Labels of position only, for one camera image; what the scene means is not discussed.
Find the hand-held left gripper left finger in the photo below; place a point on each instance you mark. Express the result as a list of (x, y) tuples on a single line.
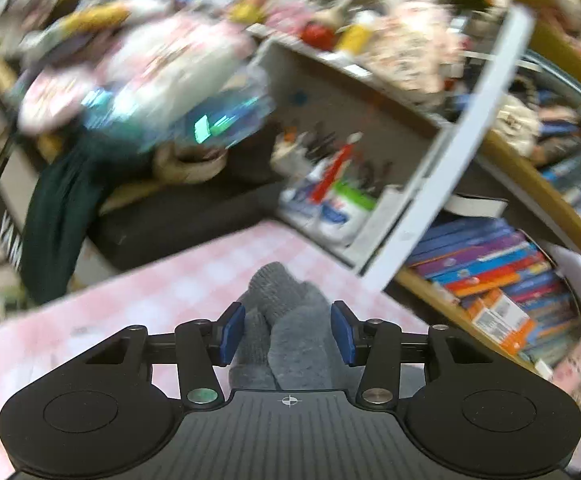
[(230, 332)]

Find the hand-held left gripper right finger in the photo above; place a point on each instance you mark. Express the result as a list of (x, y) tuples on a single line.
[(344, 332)]

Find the grey fleece sweater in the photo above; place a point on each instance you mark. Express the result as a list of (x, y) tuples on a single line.
[(290, 325)]

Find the pink checkered bed sheet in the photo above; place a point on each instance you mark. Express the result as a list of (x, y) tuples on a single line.
[(170, 285)]

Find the black box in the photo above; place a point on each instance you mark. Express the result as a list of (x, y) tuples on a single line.
[(185, 225)]

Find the white jar with green lid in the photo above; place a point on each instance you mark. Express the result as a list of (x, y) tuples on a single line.
[(345, 215)]

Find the orange and white box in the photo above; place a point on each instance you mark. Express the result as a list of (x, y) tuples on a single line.
[(502, 320)]

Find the stack of leaning colourful books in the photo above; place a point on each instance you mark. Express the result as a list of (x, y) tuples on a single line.
[(490, 265)]

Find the red hanging pen ornament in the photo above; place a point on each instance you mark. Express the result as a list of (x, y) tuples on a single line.
[(335, 165)]

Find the woven basket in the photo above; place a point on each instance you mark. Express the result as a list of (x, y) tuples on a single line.
[(190, 165)]

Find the white shelf cabinet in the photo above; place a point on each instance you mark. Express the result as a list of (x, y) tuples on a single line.
[(420, 175)]

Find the white book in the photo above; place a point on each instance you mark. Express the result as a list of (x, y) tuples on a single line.
[(475, 205)]

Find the white pen holder with pens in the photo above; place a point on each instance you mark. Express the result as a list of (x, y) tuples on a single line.
[(293, 152)]

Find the dark green cloth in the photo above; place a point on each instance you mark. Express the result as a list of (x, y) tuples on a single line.
[(55, 230)]

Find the iridescent plastic bag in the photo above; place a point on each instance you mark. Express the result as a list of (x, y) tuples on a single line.
[(195, 120)]

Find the pink cup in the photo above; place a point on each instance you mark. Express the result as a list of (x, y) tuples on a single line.
[(577, 360)]

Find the white flat folder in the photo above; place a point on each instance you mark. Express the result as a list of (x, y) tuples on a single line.
[(577, 280)]

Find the wooden bookshelf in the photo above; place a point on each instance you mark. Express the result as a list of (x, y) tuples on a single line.
[(545, 175)]

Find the row of upright books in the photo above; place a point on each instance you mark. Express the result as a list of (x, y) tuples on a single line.
[(580, 180)]

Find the white and pink plush bag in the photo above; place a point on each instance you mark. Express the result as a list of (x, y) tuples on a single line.
[(135, 65)]

